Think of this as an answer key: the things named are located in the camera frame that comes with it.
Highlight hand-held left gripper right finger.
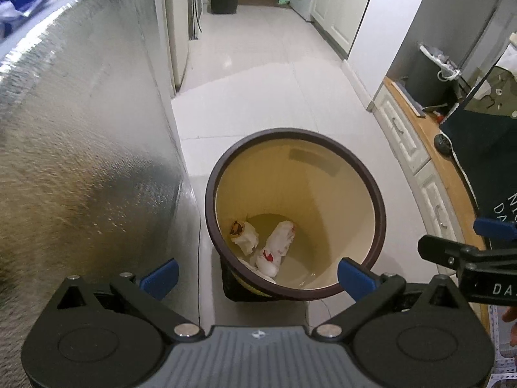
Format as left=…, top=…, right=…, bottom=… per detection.
left=312, top=257, right=474, bottom=342

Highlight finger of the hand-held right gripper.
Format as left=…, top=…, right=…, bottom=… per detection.
left=473, top=217, right=517, bottom=240
left=417, top=234, right=471, bottom=269

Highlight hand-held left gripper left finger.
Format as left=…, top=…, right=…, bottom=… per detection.
left=42, top=258, right=204, bottom=342

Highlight beige trash bin brown rim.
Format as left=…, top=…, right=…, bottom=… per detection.
left=204, top=128, right=387, bottom=303

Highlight grey pedal trash can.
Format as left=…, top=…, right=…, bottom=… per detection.
left=394, top=42, right=461, bottom=118

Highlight person's right hand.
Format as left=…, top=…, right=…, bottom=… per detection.
left=503, top=306, right=517, bottom=347

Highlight dark printed cloth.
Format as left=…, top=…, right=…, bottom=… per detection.
left=439, top=42, right=517, bottom=227

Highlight crumpled white paper wrapper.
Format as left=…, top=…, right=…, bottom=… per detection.
left=229, top=220, right=259, bottom=255
left=249, top=220, right=298, bottom=279

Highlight small black object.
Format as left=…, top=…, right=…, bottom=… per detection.
left=433, top=133, right=453, bottom=154

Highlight white drawer cabinet wooden top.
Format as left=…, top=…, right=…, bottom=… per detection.
left=367, top=76, right=495, bottom=324

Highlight white plastic bin liner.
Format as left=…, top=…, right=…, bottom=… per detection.
left=420, top=44, right=462, bottom=81

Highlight grey refrigerator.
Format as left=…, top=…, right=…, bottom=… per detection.
left=164, top=0, right=191, bottom=93

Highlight white kitchen cabinets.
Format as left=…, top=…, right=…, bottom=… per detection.
left=311, top=0, right=383, bottom=59

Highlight black crate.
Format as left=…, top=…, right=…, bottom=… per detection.
left=210, top=0, right=239, bottom=15

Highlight white perforated metal frame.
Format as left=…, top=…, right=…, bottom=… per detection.
left=487, top=302, right=517, bottom=388

